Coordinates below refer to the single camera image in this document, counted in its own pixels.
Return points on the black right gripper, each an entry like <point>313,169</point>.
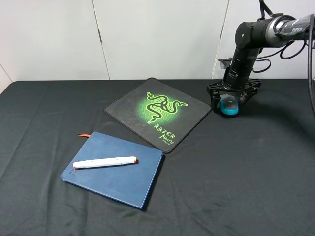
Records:
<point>246,89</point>

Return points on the grey and teal computer mouse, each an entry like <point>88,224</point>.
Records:
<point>229,105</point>

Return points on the white marker pen orange caps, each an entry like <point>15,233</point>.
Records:
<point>96,163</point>

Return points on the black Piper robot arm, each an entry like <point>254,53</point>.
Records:
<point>276,32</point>

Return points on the black green Razer mouse pad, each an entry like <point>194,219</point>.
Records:
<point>158,113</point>

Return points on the blue leather notebook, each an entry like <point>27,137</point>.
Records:
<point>128,183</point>

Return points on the orange notebook bookmark ribbon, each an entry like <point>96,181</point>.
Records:
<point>84,135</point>

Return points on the black tablecloth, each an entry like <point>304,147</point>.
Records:
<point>253,175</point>

